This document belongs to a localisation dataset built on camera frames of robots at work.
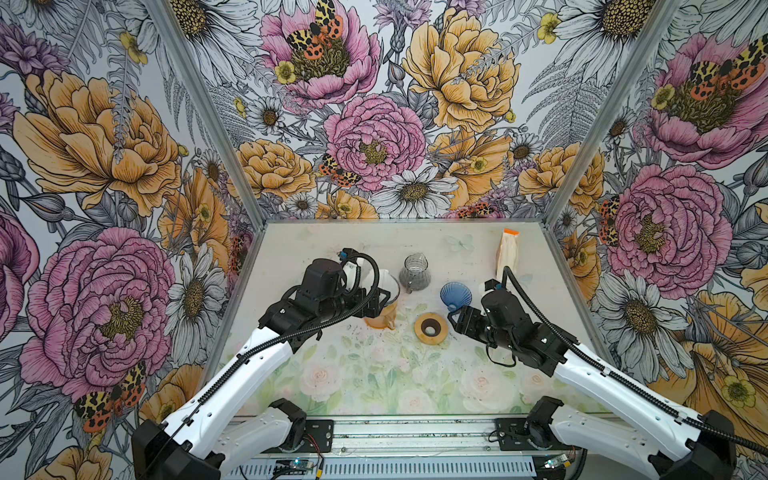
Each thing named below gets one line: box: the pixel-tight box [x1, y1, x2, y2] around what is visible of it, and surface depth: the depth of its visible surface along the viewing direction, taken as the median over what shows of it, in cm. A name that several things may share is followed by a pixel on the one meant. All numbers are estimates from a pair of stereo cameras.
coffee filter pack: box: [496, 228, 521, 281], surface depth 104 cm
